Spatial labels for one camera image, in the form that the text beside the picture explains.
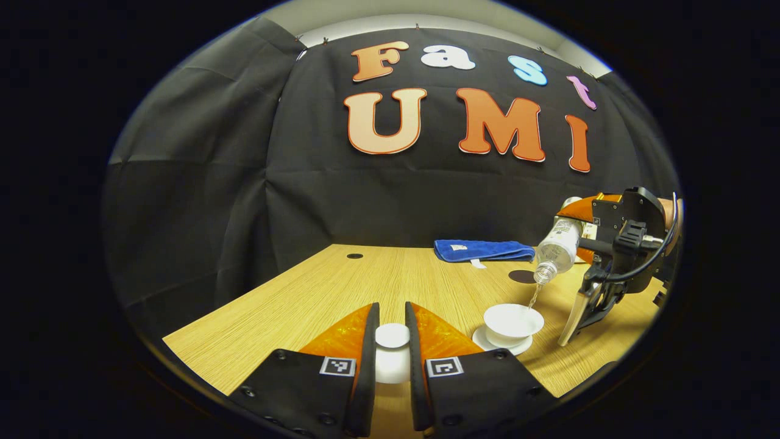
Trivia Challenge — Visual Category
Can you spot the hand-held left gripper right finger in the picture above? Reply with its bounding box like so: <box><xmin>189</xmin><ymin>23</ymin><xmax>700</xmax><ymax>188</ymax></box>
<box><xmin>404</xmin><ymin>301</ymin><xmax>558</xmax><ymax>437</ymax></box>

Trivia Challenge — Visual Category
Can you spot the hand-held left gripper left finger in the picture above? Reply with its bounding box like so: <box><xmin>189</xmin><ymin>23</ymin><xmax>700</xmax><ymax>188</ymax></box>
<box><xmin>229</xmin><ymin>302</ymin><xmax>381</xmax><ymax>438</ymax></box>

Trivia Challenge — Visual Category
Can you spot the white teacup lid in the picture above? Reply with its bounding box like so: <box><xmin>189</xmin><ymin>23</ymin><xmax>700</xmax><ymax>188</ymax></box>
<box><xmin>373</xmin><ymin>323</ymin><xmax>412</xmax><ymax>385</ymax></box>

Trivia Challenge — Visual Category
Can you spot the clear plastic water bottle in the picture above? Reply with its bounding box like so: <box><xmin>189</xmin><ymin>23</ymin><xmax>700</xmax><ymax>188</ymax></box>
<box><xmin>533</xmin><ymin>196</ymin><xmax>601</xmax><ymax>285</ymax></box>

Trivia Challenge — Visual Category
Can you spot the white teacup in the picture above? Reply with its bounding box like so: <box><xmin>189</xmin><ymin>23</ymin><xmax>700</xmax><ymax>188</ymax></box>
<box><xmin>483</xmin><ymin>303</ymin><xmax>545</xmax><ymax>348</ymax></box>

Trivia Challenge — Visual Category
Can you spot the white saucer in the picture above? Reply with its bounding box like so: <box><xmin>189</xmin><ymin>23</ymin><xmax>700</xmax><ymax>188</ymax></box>
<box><xmin>472</xmin><ymin>325</ymin><xmax>534</xmax><ymax>357</ymax></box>

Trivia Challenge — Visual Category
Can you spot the blue folded towel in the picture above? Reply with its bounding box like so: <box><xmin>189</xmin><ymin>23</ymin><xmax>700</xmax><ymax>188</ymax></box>
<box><xmin>434</xmin><ymin>239</ymin><xmax>536</xmax><ymax>269</ymax></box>

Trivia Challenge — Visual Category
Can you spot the black backdrop cloth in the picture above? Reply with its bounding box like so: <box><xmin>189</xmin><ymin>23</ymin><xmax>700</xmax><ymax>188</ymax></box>
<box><xmin>104</xmin><ymin>15</ymin><xmax>680</xmax><ymax>318</ymax></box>

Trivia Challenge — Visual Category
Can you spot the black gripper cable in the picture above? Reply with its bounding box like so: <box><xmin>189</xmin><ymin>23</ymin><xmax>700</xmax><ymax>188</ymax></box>
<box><xmin>600</xmin><ymin>192</ymin><xmax>680</xmax><ymax>282</ymax></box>

